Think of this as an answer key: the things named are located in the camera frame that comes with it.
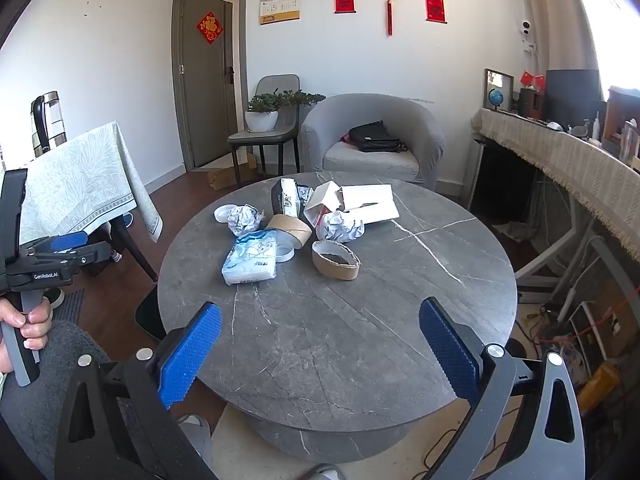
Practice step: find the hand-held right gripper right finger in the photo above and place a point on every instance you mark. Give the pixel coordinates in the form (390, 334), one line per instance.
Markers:
(447, 350)

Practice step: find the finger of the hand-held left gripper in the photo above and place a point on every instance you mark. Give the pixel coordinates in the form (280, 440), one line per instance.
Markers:
(90, 252)
(70, 241)

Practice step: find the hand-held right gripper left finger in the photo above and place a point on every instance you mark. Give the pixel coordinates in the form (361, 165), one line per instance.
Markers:
(192, 355)

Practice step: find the brown cardboard tape core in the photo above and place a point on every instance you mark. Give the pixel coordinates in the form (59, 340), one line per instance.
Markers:
(292, 232)

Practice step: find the black and white packet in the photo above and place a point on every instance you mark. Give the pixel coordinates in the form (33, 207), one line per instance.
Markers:
(285, 199)

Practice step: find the person's left hand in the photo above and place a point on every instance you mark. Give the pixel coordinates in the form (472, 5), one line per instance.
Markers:
(37, 325)

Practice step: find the black table leg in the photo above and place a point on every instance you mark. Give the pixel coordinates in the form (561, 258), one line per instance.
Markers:
(135, 250)

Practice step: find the person's grey slipper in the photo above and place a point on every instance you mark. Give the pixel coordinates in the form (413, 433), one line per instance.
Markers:
(196, 435)
(320, 474)

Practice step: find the beige rug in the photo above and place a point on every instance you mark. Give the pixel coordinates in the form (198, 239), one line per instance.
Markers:
(240, 442)

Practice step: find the round grey stone table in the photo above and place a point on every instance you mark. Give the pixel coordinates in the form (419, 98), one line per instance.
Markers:
(350, 320)

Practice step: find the blue and white tissue packet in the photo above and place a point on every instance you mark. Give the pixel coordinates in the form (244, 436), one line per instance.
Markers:
(250, 260)

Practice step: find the small white tape roll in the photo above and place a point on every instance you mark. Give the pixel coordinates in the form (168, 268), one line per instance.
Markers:
(286, 256)

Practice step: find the crumpled grey rag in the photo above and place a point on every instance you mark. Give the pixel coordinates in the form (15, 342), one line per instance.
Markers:
(517, 231)

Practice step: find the white round lid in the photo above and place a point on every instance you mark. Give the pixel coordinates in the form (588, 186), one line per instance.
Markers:
(223, 214)

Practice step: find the person's grey fleece garment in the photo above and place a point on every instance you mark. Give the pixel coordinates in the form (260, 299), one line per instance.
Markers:
(50, 410)

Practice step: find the yellow bottle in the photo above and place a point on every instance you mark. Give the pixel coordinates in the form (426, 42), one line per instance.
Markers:
(597, 385)

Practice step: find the flat cardboard box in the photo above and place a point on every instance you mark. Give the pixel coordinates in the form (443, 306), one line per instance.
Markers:
(225, 175)

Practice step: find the white open cardboard box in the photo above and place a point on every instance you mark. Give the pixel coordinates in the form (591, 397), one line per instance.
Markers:
(375, 200)

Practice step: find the grey door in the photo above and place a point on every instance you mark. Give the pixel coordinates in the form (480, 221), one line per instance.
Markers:
(207, 100)

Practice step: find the white box with red label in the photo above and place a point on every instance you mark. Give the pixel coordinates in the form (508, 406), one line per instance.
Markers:
(317, 200)

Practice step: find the potted plant in white pot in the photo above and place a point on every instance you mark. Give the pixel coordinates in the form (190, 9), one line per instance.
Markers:
(261, 117)

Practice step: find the desk with beige cloth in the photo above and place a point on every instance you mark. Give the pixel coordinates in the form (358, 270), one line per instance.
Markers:
(560, 160)

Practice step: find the black bag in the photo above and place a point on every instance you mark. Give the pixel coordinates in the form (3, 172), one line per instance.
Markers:
(375, 136)

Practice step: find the red cloth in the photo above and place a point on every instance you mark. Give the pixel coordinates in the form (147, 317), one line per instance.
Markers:
(346, 137)

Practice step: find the grey dining chair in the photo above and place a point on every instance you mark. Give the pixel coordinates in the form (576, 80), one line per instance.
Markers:
(275, 85)

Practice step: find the grey armchair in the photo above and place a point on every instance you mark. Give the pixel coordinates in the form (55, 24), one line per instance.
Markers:
(370, 110)

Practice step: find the red diamond door decoration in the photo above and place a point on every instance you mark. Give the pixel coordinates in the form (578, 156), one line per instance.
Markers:
(210, 27)

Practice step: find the small blue globe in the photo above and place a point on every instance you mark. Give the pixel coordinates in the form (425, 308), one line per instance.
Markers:
(495, 96)

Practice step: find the dark brown box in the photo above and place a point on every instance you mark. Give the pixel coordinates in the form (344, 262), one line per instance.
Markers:
(529, 102)

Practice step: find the black monitor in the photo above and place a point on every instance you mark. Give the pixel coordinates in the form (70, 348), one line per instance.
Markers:
(570, 97)

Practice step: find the small red flag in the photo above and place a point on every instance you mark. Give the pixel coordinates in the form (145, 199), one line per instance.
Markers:
(526, 78)
(539, 81)

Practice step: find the wooden picture frame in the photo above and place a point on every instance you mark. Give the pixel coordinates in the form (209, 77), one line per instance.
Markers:
(506, 80)

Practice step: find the wall calendar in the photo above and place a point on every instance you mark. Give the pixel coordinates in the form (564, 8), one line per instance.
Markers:
(280, 2)

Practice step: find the white security camera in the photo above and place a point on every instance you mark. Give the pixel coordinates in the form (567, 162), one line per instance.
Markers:
(525, 30)

